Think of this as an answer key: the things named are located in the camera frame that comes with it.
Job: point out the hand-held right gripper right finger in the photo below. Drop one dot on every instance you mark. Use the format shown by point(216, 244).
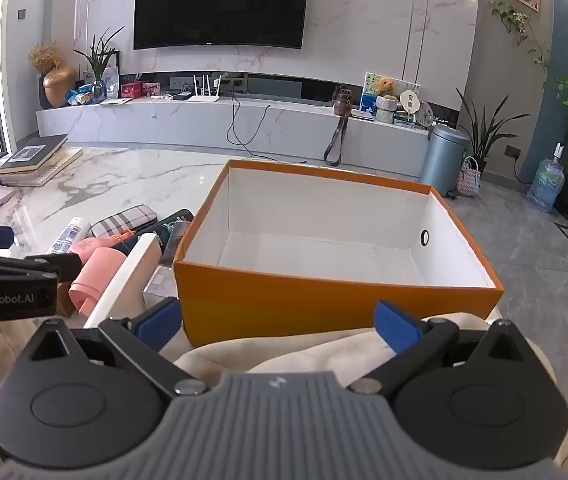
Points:
point(397, 327)

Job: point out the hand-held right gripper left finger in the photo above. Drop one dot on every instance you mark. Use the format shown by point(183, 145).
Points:
point(160, 321)

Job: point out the white tube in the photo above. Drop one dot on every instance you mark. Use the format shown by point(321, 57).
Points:
point(71, 232)

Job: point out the pink bottle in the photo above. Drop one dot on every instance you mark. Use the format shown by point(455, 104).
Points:
point(99, 275)

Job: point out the dark printed tube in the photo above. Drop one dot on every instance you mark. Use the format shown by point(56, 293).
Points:
point(175, 222)

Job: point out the orange cardboard box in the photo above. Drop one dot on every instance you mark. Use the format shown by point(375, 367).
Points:
point(264, 305)

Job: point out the clear plastic packet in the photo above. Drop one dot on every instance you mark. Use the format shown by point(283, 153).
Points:
point(161, 285)

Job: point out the white flat box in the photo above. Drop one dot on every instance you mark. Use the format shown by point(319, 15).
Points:
point(129, 280)

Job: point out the brown small box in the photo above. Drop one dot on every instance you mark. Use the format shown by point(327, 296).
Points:
point(66, 302)

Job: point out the stack of books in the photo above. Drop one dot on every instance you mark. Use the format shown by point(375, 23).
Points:
point(51, 170)

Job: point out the coral pink plastic object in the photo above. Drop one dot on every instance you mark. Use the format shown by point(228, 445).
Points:
point(123, 234)

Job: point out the dark hardcover book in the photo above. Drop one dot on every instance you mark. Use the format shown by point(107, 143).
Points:
point(31, 152)

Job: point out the plaid glasses case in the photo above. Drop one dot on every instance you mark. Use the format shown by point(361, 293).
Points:
point(124, 220)

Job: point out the beige cloth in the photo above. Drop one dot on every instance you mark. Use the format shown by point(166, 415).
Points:
point(264, 355)

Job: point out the woven basket bag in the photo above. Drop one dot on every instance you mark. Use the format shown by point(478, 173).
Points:
point(467, 182)

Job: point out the gold round vase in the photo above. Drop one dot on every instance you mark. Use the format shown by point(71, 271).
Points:
point(59, 87)

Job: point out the blue snack bags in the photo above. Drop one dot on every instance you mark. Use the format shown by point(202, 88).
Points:
point(80, 95)

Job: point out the grey pedal trash can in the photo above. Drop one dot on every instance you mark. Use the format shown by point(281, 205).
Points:
point(442, 160)

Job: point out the white paper sheet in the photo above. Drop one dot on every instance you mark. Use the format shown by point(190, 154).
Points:
point(116, 101)

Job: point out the dried flower bunch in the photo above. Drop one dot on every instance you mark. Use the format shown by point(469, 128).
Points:
point(44, 56)

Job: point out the white plastic bag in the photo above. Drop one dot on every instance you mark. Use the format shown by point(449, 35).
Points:
point(112, 82)

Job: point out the red box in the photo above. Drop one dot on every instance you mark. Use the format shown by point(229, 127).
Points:
point(151, 89)
point(131, 90)

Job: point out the green plant in glass vase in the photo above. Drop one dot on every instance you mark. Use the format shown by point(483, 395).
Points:
point(98, 62)

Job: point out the blue water jug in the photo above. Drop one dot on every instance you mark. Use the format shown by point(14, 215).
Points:
point(546, 185)

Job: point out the snake plant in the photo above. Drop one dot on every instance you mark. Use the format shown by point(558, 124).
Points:
point(483, 135)

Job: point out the white round fan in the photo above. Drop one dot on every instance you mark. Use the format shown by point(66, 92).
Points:
point(409, 102)

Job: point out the white router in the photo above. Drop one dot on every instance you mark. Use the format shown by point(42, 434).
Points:
point(204, 96)

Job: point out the marble television bench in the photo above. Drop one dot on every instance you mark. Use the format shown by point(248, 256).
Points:
point(284, 125)

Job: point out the brown teddy bear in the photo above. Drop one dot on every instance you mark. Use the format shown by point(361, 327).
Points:
point(387, 88)

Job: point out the printed picture card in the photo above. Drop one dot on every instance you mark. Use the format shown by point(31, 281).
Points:
point(409, 87)

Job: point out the hanging vine plant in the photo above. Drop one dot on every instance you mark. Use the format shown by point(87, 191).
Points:
point(513, 20)

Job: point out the black wall television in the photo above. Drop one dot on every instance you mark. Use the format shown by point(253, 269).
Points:
point(219, 0)

